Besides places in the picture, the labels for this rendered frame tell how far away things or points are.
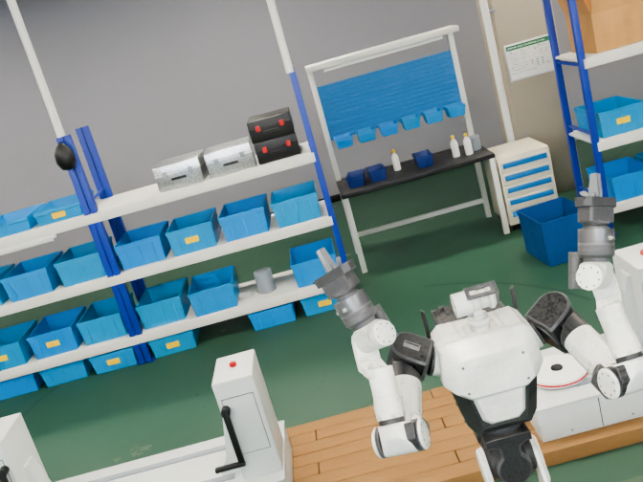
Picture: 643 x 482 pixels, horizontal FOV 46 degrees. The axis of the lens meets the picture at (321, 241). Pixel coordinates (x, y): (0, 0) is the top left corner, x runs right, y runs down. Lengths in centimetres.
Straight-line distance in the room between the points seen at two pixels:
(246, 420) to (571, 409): 155
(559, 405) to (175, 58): 700
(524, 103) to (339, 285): 594
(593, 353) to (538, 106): 582
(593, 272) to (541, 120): 587
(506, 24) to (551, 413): 458
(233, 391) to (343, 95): 411
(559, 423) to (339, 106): 418
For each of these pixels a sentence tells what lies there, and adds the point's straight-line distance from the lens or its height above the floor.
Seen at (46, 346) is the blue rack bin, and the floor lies 35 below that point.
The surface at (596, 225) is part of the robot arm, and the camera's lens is 200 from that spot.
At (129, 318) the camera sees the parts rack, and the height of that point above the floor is 40.
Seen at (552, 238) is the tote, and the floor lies 23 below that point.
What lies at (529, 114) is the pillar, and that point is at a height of 86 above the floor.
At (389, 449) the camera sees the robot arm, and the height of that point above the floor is 124.
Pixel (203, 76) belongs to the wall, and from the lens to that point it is 960.
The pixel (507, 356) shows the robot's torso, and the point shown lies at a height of 131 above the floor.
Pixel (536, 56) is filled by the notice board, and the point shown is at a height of 138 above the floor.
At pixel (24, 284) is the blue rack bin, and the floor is 91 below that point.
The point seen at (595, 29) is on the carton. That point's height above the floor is 163.
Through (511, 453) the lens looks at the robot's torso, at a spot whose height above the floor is 99.
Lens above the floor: 227
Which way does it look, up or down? 16 degrees down
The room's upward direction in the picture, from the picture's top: 16 degrees counter-clockwise
